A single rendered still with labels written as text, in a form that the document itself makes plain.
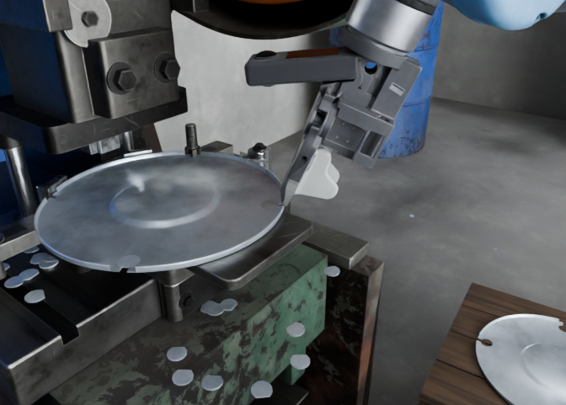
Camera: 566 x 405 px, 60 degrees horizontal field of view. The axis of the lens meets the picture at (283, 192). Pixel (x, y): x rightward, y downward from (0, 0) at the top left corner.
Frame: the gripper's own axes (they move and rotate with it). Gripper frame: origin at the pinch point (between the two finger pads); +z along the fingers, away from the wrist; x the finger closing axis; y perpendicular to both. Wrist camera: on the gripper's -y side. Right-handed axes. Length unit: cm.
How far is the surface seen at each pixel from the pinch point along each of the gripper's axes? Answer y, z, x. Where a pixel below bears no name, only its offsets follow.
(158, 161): -17.4, 8.6, 10.1
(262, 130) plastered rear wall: -12, 80, 209
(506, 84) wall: 128, 15, 306
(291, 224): 2.1, 0.9, -4.4
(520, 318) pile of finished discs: 59, 24, 35
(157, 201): -13.3, 6.3, -2.7
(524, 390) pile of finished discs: 55, 26, 16
